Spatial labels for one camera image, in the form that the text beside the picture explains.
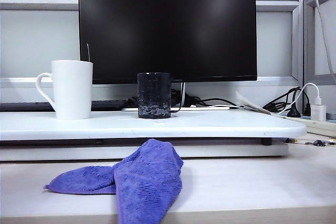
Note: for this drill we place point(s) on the black textured glass cup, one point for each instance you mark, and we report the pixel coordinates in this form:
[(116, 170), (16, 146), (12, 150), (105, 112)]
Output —
[(153, 95)]

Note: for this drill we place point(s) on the white raised platform board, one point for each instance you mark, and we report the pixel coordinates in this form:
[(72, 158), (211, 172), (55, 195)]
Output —
[(210, 127)]

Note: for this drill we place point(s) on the black computer monitor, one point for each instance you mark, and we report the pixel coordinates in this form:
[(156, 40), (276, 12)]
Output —
[(183, 24)]

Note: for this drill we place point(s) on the white platform base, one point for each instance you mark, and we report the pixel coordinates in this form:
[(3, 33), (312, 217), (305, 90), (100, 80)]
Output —
[(223, 151)]

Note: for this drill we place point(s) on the stack of papers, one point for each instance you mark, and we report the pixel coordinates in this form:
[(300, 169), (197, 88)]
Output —
[(249, 103)]

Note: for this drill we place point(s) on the purple microfiber cloth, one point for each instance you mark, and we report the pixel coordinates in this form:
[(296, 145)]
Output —
[(144, 182)]

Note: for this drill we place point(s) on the thin metal stirrer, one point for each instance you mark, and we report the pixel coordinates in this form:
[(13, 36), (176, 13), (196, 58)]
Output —
[(88, 52)]

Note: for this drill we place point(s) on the white ceramic mug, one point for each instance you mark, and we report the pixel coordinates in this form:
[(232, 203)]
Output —
[(73, 90)]

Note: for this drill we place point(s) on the black rubber platform foot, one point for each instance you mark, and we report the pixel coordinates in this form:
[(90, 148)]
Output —
[(267, 141)]

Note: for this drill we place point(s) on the round black power plug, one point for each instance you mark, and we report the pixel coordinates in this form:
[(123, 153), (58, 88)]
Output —
[(294, 113)]

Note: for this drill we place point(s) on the black keyboard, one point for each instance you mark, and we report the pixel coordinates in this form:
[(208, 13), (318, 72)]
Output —
[(26, 106)]

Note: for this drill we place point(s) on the white USB charger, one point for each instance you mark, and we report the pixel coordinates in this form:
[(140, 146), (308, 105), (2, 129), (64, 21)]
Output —
[(318, 112)]

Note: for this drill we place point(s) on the small black clip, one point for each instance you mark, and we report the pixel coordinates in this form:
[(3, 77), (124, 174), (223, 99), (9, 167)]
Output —
[(319, 143)]

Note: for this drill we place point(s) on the white power strip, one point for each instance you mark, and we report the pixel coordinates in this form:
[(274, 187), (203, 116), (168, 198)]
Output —
[(323, 127)]

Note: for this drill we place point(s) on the grey back partition frame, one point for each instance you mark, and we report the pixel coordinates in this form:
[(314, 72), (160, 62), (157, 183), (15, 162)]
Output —
[(295, 51)]

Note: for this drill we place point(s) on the grey side partition frame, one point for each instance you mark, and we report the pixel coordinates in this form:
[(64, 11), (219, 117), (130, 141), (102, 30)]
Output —
[(309, 37)]

